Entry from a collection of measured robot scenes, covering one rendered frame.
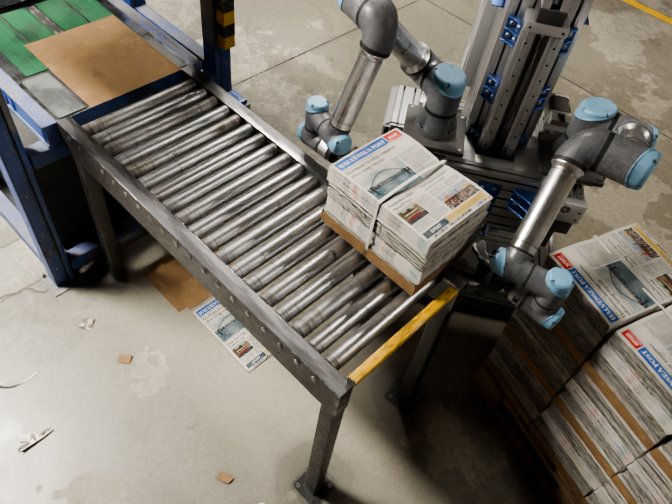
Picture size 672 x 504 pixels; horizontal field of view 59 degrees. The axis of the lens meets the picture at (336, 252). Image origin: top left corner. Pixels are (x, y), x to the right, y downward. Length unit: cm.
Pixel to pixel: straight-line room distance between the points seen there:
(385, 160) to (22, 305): 168
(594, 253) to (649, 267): 17
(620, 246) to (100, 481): 189
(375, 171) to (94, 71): 120
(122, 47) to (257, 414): 149
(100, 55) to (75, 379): 123
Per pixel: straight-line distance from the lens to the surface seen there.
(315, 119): 199
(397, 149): 177
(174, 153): 206
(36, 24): 274
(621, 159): 175
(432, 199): 164
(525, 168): 233
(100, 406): 245
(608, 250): 203
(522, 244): 171
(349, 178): 164
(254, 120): 217
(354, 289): 169
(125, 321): 261
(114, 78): 239
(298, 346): 157
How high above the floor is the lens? 216
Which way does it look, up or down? 51 degrees down
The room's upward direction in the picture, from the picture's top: 10 degrees clockwise
